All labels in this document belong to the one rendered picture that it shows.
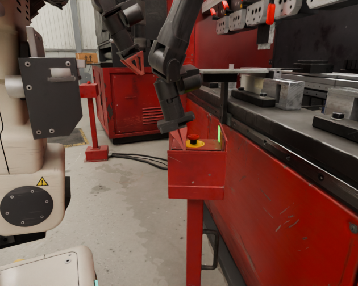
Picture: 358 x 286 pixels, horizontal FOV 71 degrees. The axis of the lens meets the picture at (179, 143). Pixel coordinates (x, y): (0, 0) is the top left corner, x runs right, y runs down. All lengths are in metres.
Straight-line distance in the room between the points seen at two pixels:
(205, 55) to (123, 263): 1.46
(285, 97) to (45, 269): 1.08
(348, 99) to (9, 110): 0.78
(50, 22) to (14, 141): 7.29
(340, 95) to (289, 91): 0.22
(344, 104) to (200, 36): 1.36
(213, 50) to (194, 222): 1.39
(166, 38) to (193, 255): 0.70
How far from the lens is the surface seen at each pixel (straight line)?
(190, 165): 0.68
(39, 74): 0.57
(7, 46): 0.62
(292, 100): 0.94
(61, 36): 7.82
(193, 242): 0.91
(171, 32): 0.61
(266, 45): 1.13
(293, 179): 0.71
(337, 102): 0.76
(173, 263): 1.48
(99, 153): 2.78
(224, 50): 1.99
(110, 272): 1.49
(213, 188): 0.71
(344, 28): 1.58
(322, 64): 1.22
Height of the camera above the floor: 1.04
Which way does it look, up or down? 19 degrees down
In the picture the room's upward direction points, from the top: straight up
